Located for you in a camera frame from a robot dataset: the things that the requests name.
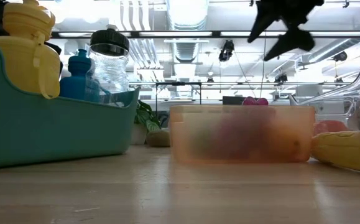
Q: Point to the black aluminium rig frame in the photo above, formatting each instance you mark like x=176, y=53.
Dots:
x=167, y=33

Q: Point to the clear bottle black cap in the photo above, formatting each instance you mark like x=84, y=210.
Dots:
x=109, y=40

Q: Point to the silver ventilation duct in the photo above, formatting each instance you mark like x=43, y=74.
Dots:
x=187, y=15

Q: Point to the brown kiwi fruit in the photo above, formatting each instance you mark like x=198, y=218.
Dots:
x=158, y=138

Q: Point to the teal plastic bin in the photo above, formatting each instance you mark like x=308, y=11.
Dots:
x=43, y=130

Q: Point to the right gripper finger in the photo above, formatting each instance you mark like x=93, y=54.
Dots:
x=262, y=21
x=294, y=40

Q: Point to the yellow toy banana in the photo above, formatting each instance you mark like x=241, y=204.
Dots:
x=350, y=149

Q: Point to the yellow plastic bottle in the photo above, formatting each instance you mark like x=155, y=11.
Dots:
x=27, y=62

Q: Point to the orange toy fruit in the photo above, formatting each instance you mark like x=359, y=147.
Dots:
x=332, y=126

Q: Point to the black ceiling spotlight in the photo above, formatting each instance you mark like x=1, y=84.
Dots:
x=226, y=51
x=340, y=56
x=280, y=78

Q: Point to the blue plastic bottle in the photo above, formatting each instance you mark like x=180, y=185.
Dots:
x=77, y=77

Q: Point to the red toy grape bunch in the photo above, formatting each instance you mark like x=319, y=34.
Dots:
x=254, y=101

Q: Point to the green striped leaf plant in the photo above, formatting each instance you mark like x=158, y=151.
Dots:
x=145, y=116

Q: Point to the orange translucent container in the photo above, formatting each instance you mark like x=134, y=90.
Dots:
x=304, y=118

